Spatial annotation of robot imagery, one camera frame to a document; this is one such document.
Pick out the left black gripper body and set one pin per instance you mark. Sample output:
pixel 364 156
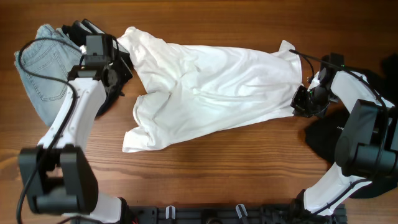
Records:
pixel 122 74

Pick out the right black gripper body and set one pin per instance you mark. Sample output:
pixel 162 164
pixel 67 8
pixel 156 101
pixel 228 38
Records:
pixel 300 101

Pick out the white t-shirt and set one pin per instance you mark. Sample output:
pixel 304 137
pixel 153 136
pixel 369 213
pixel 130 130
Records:
pixel 195 90

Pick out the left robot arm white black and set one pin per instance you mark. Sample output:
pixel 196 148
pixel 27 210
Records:
pixel 57 177

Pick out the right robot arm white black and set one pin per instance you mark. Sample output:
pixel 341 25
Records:
pixel 366 149

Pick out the black folded garment left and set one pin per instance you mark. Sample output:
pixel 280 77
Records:
pixel 77 32

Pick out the black garment right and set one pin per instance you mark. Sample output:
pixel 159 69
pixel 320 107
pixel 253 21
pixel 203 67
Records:
pixel 322 135

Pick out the light blue jeans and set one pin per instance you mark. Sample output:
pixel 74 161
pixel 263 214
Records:
pixel 50 58

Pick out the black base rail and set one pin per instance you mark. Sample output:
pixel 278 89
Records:
pixel 266 214

